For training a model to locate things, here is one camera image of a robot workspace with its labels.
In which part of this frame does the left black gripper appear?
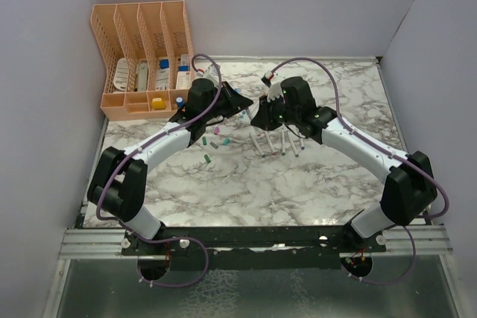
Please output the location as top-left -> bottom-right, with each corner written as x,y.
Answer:
203,81 -> 252,122

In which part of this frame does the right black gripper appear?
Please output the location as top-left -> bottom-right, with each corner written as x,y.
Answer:
251,92 -> 299,133

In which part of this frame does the dark green capped white marker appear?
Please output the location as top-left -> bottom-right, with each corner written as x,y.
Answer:
250,133 -> 265,158

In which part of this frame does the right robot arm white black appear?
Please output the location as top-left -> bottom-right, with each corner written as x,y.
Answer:
251,77 -> 437,252

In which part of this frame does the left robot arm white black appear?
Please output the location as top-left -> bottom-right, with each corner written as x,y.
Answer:
86,78 -> 253,255

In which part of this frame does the yellow small box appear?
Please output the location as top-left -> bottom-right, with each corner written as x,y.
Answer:
151,98 -> 166,110

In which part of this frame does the white blue box in organizer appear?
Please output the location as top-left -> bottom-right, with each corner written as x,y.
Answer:
154,57 -> 170,91

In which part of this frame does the white device in organizer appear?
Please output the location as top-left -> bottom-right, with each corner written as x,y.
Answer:
136,61 -> 148,92

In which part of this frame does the peach plastic desk organizer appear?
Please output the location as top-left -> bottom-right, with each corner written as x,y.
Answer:
90,0 -> 194,121

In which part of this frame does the white remote in organizer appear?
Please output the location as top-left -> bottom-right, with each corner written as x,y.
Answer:
113,57 -> 129,92

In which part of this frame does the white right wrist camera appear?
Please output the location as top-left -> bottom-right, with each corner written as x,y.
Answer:
262,71 -> 283,102

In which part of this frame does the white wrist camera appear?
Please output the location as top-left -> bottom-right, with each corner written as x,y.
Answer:
197,64 -> 219,83
262,71 -> 283,102

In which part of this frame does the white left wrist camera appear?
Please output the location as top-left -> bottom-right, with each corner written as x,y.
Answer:
197,64 -> 219,83

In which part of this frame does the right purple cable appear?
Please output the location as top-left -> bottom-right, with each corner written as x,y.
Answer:
271,57 -> 450,285

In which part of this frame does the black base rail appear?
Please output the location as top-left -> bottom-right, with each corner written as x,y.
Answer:
122,226 -> 385,271

